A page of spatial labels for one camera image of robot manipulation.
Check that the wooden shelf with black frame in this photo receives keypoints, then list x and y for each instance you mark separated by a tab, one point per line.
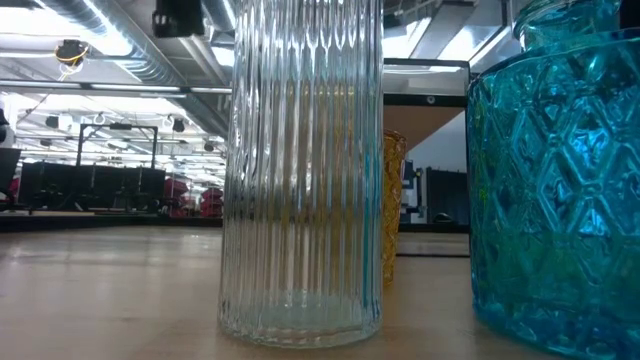
410	100

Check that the clear ribbed glass vase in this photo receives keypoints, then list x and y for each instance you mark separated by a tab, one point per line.
300	200

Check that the black bin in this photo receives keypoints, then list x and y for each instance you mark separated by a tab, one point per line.
7	170

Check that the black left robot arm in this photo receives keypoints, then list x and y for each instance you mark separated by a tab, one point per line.
177	17

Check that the blue diamond-pattern glass vase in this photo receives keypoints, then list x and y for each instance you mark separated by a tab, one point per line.
550	200

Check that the black equipment rack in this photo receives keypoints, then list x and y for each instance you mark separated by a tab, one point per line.
412	195

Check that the yellow wide glass vase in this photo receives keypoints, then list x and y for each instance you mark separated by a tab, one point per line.
394	200

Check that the black background workstation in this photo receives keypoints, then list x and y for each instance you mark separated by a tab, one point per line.
100	185

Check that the black cabinet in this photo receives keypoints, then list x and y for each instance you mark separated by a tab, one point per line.
450	195

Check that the black background rig frame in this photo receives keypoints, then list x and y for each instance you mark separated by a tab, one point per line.
120	126

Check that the red storage bins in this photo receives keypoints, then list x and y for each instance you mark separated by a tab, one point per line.
212	200

